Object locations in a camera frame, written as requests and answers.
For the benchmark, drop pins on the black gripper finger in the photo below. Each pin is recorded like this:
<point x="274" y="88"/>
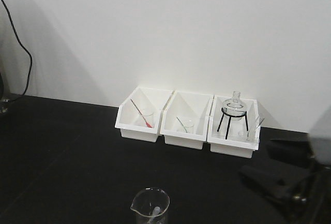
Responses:
<point x="294" y="152"/>
<point x="274" y="189"/>

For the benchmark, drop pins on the clear plastic pipette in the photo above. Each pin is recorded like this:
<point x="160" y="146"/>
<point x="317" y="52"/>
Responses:
<point x="156" y="211"/>

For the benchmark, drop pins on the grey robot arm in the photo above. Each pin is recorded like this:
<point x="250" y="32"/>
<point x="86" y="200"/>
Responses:
<point x="312" y="154"/>

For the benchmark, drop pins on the glassware in right bin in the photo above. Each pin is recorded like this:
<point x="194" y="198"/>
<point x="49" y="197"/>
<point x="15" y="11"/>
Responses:
<point x="249" y="136"/>

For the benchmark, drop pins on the black tripod flask stand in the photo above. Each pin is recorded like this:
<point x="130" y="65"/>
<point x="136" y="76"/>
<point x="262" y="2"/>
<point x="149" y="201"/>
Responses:
<point x="231" y="116"/>

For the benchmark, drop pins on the white right storage bin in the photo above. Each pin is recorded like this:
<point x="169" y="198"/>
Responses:
<point x="232" y="146"/>

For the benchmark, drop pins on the white storage bin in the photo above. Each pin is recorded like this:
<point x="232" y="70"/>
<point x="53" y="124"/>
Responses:
<point x="232" y="146"/>
<point x="130" y="123"/>
<point x="187" y="106"/>

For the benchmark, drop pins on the round-bottom glass flask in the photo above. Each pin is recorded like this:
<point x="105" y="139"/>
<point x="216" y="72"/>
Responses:
<point x="234" y="106"/>

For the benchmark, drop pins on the small beaker in middle bin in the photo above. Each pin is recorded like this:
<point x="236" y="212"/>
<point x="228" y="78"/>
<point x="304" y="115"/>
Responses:
<point x="189" y="125"/>

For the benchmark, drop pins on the small beaker in bin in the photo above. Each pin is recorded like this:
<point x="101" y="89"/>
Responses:
<point x="189" y="125"/>
<point x="148" y="119"/>

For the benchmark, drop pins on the white middle storage bin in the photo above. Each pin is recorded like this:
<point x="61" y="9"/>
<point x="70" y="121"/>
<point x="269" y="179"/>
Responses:
<point x="187" y="106"/>

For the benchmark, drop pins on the clear glass beaker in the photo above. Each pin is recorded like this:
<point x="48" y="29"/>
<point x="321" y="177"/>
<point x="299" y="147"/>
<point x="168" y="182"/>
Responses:
<point x="145" y="201"/>

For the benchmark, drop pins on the red-tipped pipette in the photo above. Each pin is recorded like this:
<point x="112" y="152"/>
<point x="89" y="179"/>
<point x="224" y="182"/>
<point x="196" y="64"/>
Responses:
<point x="140" y="113"/>

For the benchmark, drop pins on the small beaker in left bin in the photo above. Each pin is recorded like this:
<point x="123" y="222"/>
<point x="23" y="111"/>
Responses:
<point x="148" y="119"/>

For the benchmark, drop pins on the white left storage bin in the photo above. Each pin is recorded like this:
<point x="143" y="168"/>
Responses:
<point x="130" y="123"/>

